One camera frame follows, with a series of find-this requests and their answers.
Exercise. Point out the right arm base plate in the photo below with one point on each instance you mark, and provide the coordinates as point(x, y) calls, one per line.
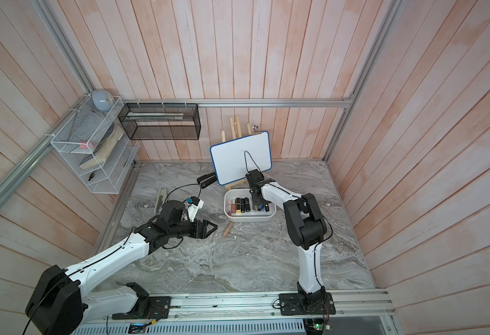
point(320, 303)

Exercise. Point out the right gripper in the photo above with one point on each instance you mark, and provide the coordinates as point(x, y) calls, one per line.
point(254, 201)

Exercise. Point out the beige lipstick tube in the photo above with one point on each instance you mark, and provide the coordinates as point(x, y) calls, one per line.
point(228, 229)

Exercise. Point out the black stapler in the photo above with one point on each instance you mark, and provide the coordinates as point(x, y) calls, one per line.
point(206, 180)

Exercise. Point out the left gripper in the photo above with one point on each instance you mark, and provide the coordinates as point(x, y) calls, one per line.
point(204, 233)

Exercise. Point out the blue framed whiteboard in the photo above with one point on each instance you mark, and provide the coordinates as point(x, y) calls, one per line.
point(262, 158)

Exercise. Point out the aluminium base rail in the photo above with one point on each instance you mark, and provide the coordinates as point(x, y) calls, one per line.
point(224, 307)

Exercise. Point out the white wire wall shelf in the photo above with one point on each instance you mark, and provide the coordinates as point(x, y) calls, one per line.
point(80, 135)

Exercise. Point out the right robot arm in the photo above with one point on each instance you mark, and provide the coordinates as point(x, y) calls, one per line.
point(306, 227)

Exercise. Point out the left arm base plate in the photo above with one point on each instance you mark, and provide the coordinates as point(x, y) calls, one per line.
point(147, 308)

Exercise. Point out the black gold square lipstick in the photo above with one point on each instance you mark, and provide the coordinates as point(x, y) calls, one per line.
point(238, 205)

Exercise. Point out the white plastic storage box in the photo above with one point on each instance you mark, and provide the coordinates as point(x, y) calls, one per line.
point(254, 215)

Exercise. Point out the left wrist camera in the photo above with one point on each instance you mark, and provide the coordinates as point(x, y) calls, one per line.
point(193, 205)

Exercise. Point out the black round lipstick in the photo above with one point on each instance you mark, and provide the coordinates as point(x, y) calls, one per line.
point(247, 204)

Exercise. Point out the black mesh wall basket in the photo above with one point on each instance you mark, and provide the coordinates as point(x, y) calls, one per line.
point(161, 121)

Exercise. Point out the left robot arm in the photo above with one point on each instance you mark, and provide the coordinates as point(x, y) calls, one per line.
point(83, 277)

